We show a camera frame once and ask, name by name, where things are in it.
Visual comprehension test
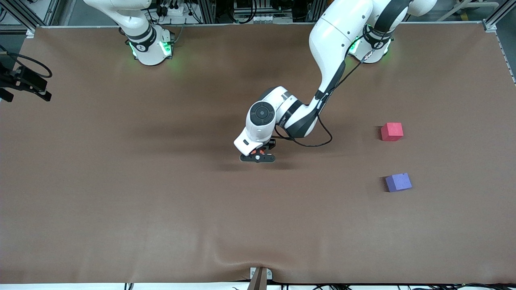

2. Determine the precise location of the brown table mat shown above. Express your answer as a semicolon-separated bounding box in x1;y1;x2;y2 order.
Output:
0;22;516;284

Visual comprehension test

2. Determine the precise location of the red foam block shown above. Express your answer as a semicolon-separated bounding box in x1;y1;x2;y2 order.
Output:
381;122;404;142

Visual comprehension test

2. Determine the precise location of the white terminal strip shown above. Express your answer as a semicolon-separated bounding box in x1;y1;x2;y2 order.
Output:
234;14;293;23

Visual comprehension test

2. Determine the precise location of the purple foam block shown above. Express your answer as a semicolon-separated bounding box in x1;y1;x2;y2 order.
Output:
385;172;412;193

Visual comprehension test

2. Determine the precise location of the white power strip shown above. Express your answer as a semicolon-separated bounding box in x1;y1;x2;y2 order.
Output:
159;3;190;19

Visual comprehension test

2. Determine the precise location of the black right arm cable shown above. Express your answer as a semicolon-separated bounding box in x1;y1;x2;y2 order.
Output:
6;52;53;79

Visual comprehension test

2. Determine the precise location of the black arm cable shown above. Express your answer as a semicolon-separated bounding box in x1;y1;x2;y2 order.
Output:
275;24;393;148
6;52;53;79

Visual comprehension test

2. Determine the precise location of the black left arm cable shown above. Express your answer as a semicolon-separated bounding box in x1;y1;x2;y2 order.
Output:
275;24;393;148

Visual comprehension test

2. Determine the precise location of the aluminium frame profile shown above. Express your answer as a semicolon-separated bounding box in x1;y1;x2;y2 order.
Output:
437;0;516;33
0;0;61;33

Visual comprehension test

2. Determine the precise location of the aluminium frame post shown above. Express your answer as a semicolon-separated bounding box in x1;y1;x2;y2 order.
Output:
200;0;216;24
310;0;326;21

